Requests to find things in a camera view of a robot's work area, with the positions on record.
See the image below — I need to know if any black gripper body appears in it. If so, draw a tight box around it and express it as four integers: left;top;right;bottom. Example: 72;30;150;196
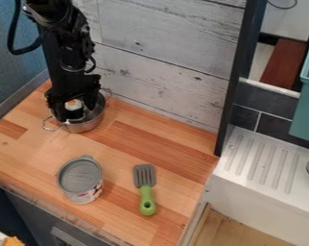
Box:
44;72;104;107

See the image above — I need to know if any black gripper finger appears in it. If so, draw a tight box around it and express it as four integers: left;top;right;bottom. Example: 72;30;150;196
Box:
81;91;104;113
44;95;70;124

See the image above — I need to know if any toy sushi roll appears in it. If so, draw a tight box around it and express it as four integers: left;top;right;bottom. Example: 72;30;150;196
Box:
63;98;87;124

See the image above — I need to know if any silver pot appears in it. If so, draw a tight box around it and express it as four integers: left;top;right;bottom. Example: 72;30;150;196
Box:
40;87;115;135

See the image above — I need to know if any silver can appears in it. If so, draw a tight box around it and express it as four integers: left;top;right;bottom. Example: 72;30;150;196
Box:
56;155;107;206

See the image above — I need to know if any green and grey spatula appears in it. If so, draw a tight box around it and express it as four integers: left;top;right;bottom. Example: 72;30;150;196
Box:
132;163;159;216

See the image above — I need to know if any white toy sink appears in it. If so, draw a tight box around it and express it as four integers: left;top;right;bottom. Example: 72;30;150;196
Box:
202;124;309;246

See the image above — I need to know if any teal plastic bin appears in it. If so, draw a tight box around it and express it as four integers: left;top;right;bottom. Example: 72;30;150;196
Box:
287;35;309;145

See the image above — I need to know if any black cable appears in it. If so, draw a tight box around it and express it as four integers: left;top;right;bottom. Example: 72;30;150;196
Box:
6;0;45;56

